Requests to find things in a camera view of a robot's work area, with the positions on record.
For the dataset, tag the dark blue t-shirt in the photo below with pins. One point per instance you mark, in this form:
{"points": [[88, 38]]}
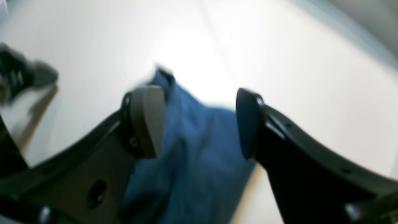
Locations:
{"points": [[201, 174]]}

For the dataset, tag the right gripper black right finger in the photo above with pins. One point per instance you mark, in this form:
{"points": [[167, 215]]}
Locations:
{"points": [[311, 184]]}

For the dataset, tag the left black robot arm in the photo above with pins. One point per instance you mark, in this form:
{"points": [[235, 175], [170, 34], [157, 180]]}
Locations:
{"points": [[18, 74]]}

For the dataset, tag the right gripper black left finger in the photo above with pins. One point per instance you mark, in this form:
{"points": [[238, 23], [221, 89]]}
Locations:
{"points": [[85, 183]]}

